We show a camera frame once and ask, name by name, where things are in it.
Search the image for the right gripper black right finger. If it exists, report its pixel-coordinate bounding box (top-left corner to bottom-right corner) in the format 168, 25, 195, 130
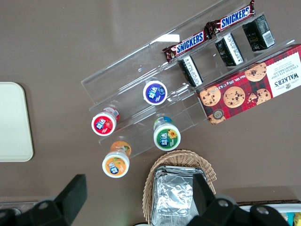
188, 174, 290, 226

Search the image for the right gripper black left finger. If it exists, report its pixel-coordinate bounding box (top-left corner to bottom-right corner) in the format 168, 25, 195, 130
23, 174, 88, 226

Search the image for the white rectangular snack tray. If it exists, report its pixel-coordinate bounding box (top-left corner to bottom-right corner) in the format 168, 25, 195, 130
236, 201, 301, 226

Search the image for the oval light wicker basket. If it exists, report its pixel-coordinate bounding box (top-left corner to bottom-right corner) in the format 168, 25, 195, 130
142, 149, 216, 226

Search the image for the beige plastic tray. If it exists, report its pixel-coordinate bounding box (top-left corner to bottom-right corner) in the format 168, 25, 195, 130
0, 81, 34, 162

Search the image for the stack of aluminium foil trays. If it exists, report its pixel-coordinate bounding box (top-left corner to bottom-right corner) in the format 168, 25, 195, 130
150, 165, 209, 226

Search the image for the orange lid gum bottle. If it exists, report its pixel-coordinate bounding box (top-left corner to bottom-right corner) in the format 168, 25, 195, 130
102, 140, 132, 179

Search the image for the red lid gum bottle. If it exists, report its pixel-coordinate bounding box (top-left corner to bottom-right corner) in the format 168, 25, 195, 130
91, 107, 120, 137

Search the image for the green lid gum bottle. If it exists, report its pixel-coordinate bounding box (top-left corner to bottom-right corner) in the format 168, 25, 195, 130
153, 116, 182, 151

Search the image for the red tartan Walkers cookie box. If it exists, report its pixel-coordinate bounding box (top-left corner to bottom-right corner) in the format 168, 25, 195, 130
195, 44, 301, 125

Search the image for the purple lid gum bottle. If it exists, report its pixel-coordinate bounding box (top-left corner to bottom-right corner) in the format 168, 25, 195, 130
143, 80, 168, 106

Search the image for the clear acrylic stepped display stand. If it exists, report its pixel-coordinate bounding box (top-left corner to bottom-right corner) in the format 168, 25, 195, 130
80, 0, 301, 159

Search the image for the small black chocolate box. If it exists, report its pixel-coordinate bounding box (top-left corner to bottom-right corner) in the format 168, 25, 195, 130
177, 54, 204, 88
214, 32, 244, 67
242, 14, 276, 52

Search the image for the Snickers chocolate bar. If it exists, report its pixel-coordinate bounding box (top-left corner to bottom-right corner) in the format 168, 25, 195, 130
162, 30, 212, 64
204, 0, 256, 40

